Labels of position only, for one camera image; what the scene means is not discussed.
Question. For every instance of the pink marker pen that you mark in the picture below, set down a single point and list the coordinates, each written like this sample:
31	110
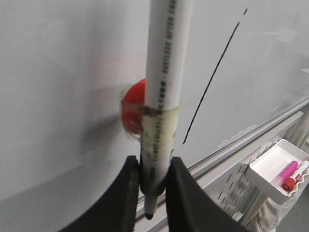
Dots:
285	173

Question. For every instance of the white whiteboard marker pen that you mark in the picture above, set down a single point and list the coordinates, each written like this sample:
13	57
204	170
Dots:
169	25

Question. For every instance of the white perforated pegboard panel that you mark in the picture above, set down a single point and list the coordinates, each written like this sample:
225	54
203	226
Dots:
235	191

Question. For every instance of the white whiteboard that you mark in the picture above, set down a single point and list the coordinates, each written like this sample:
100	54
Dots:
64	63

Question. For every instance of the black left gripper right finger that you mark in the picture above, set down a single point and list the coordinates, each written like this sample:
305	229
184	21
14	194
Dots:
189	208

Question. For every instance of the red round magnet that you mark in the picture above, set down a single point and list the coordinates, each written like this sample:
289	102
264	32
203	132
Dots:
131	108

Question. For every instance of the white plastic tray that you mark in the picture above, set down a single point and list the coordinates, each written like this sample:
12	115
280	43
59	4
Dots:
265	168

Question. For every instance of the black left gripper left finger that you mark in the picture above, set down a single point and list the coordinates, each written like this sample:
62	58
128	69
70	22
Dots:
115	210

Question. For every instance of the red capped marker pen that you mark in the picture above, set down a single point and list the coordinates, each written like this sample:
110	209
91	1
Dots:
289	183

